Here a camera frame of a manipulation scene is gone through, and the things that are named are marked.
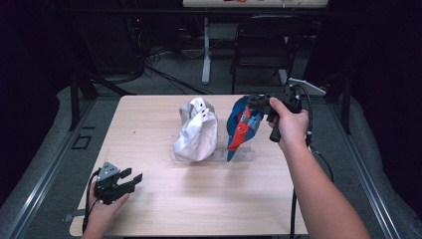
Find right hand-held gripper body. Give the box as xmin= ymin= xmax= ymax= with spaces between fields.
xmin=267 ymin=78 xmax=326 ymax=143

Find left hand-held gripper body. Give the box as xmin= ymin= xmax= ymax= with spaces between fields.
xmin=94 ymin=161 xmax=136 ymax=205

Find blue cap with orange panel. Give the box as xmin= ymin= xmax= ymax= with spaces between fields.
xmin=226 ymin=95 xmax=267 ymax=163

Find clear acrylic peg rack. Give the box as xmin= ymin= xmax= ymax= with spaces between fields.
xmin=170 ymin=133 xmax=255 ymax=164

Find white cap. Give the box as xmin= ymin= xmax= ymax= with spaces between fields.
xmin=172 ymin=97 xmax=220 ymax=163

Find person's left hand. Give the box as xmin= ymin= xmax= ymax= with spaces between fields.
xmin=82 ymin=185 xmax=130 ymax=239

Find person's right hand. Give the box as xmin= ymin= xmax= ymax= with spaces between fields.
xmin=268 ymin=97 xmax=311 ymax=153

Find white desk leg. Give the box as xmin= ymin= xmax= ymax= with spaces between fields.
xmin=278 ymin=68 xmax=289 ymax=87
xmin=201 ymin=16 xmax=212 ymax=86

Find grey tape strip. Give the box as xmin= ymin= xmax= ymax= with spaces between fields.
xmin=63 ymin=209 xmax=86 ymax=223

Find black folding chair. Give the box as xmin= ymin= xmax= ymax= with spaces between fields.
xmin=230 ymin=14 xmax=308 ymax=96

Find black tape square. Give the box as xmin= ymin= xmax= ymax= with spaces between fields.
xmin=71 ymin=133 xmax=94 ymax=150

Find dark equipment with red light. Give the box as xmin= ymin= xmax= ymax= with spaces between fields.
xmin=123 ymin=14 xmax=147 ymax=73

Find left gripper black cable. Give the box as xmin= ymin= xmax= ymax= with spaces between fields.
xmin=82 ymin=168 xmax=103 ymax=233

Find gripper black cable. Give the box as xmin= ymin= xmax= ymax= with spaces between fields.
xmin=290 ymin=83 xmax=335 ymax=239
xmin=82 ymin=168 xmax=103 ymax=233

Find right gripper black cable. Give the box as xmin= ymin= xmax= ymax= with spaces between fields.
xmin=290 ymin=83 xmax=335 ymax=239

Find black metal frame stand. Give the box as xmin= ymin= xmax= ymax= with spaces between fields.
xmin=307 ymin=66 xmax=353 ymax=135
xmin=68 ymin=64 xmax=137 ymax=132

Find aluminium floor rail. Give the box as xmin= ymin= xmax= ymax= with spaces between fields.
xmin=3 ymin=99 xmax=98 ymax=239
xmin=326 ymin=101 xmax=402 ymax=239

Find black floor cables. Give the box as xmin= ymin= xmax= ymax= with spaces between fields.
xmin=142 ymin=46 xmax=213 ymax=96

